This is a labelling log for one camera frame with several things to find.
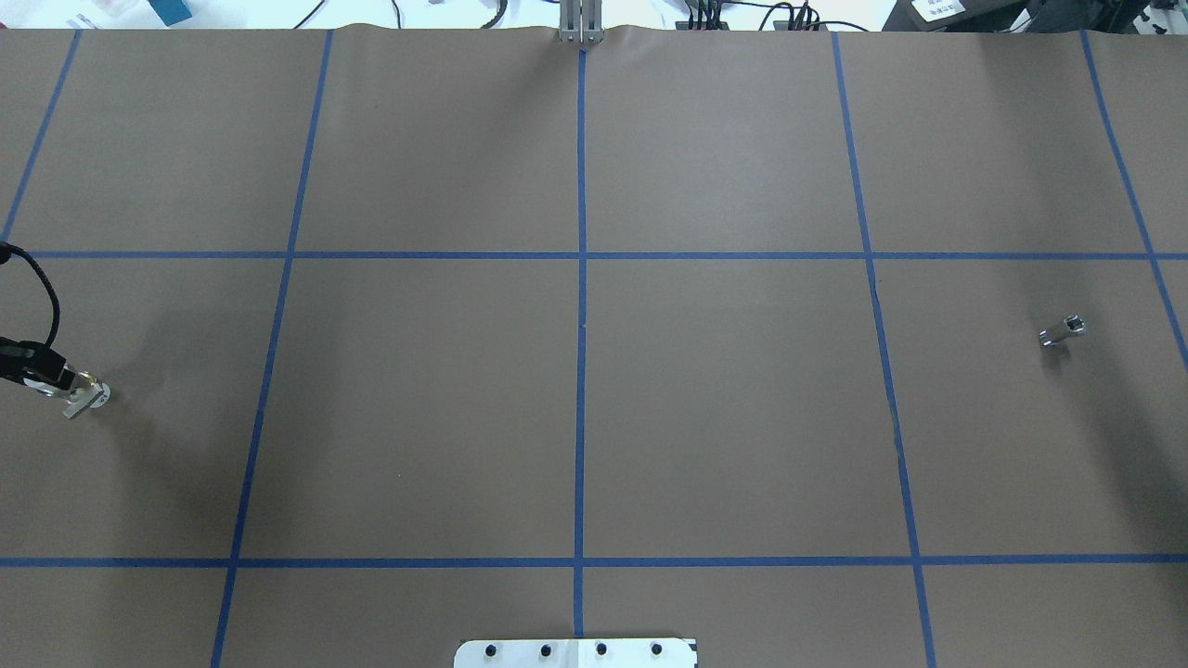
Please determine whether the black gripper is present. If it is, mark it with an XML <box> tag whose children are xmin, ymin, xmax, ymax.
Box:
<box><xmin>1</xmin><ymin>340</ymin><xmax>101</xmax><ymax>420</ymax></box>

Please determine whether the white PPR valve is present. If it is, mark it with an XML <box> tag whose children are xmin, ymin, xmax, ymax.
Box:
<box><xmin>84</xmin><ymin>382</ymin><xmax>110</xmax><ymax>409</ymax></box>

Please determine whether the small metal pipe fitting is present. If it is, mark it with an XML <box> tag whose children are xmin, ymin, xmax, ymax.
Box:
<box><xmin>1037</xmin><ymin>315</ymin><xmax>1087</xmax><ymax>348</ymax></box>

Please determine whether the blue block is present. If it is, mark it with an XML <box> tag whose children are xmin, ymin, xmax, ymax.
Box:
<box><xmin>149</xmin><ymin>0</ymin><xmax>194</xmax><ymax>27</ymax></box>

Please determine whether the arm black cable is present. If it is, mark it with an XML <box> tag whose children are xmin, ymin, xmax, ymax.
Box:
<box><xmin>0</xmin><ymin>242</ymin><xmax>62</xmax><ymax>353</ymax></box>

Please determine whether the white camera pole base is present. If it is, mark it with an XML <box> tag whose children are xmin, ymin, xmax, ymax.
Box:
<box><xmin>453</xmin><ymin>637</ymin><xmax>699</xmax><ymax>667</ymax></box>

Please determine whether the aluminium frame post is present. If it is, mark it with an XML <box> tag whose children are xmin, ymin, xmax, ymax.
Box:
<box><xmin>557</xmin><ymin>0</ymin><xmax>605</xmax><ymax>46</ymax></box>

